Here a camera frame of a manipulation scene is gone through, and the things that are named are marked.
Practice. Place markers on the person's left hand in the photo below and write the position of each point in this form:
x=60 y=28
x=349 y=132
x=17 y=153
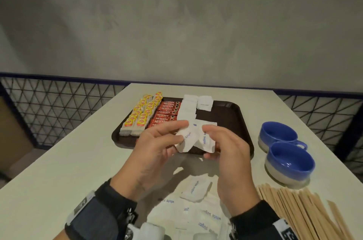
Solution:
x=147 y=157

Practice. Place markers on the person's right hand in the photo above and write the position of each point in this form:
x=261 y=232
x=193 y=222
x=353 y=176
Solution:
x=235 y=171

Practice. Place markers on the pile of white sugar sachets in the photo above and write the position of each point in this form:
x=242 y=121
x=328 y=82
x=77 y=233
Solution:
x=195 y=191

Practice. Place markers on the row of red Nescafe sachets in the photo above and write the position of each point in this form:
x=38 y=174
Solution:
x=164 y=112

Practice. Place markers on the brown plastic tray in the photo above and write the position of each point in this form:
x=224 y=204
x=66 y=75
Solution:
x=232 y=117

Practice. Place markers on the row of white sugar packets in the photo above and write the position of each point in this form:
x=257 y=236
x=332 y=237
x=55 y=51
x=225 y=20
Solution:
x=187 y=106

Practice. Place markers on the pile of wooden stirrers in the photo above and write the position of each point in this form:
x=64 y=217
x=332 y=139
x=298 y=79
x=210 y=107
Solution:
x=297 y=211

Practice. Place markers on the person's left forearm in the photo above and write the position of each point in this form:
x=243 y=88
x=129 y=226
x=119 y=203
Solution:
x=61 y=237

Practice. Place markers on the blue and white bowl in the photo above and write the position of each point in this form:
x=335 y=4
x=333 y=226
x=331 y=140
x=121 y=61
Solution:
x=278 y=132
x=289 y=160

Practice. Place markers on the brown cardboard box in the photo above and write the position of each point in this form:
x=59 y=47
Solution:
x=11 y=134

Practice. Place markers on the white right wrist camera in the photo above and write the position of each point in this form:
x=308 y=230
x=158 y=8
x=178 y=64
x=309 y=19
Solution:
x=201 y=237

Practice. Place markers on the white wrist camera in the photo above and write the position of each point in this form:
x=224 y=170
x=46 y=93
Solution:
x=150 y=232
x=201 y=237

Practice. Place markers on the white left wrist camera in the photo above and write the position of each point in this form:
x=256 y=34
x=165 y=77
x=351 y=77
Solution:
x=150 y=232

